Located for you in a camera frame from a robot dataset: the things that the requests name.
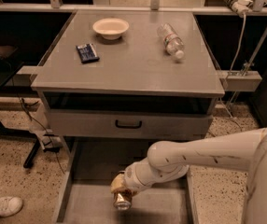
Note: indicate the closed grey upper drawer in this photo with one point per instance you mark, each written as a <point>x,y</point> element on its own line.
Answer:
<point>132,125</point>

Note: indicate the white power strip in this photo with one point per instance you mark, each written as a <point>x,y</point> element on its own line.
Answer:
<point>240,7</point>

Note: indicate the grey drawer cabinet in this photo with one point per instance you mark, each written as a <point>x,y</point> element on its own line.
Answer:
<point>134,73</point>

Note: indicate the white paper bowl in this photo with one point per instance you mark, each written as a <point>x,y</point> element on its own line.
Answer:
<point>110,28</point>

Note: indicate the open grey lower drawer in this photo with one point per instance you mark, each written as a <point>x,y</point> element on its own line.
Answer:
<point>86,198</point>

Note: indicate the white sneaker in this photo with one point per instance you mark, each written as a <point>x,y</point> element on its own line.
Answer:
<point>10,206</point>

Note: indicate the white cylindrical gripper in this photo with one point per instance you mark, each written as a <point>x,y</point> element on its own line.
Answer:
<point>131,177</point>

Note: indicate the blue snack packet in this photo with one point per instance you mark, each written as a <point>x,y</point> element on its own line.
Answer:
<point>87,53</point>

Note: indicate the clear plastic water bottle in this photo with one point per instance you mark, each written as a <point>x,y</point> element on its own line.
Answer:
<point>173,44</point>

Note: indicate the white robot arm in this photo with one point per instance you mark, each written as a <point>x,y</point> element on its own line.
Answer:
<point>167,161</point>

